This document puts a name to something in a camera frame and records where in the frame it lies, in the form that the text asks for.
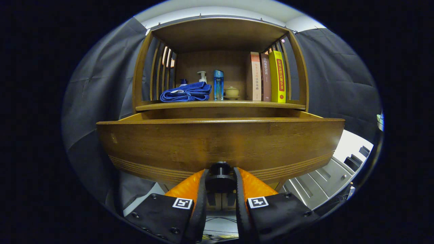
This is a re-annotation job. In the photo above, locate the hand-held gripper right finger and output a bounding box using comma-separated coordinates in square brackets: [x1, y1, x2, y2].
[233, 167, 321, 243]

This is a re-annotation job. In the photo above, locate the folded blue towel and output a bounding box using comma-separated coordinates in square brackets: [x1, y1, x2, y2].
[160, 81, 212, 102]

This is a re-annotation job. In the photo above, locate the yellow book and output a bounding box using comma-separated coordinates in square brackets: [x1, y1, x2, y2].
[269, 50, 287, 103]

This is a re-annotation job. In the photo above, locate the beige lidded teacup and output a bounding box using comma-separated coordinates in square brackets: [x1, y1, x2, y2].
[224, 86, 240, 100]

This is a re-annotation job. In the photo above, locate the brown book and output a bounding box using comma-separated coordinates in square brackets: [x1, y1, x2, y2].
[260, 53, 272, 102]

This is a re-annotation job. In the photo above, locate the wooden drawer with black knob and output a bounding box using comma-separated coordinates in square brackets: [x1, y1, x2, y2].
[96, 112, 346, 194]

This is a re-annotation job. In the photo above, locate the wooden cabinet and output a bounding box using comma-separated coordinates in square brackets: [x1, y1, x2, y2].
[132, 17, 310, 210]

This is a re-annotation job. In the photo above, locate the clear blue bottle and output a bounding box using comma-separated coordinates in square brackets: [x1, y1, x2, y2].
[213, 70, 224, 101]

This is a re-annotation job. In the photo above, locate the wooden countertop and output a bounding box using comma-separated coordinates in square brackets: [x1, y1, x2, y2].
[136, 100, 307, 111]

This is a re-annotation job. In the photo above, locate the black backdrop cloth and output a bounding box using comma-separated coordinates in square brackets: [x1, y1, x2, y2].
[62, 17, 382, 210]

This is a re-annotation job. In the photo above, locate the beige book with orange band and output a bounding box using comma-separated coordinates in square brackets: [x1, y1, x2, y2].
[246, 52, 262, 101]

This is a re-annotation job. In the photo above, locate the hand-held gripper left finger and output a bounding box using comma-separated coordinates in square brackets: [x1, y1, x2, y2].
[124, 168, 209, 244]

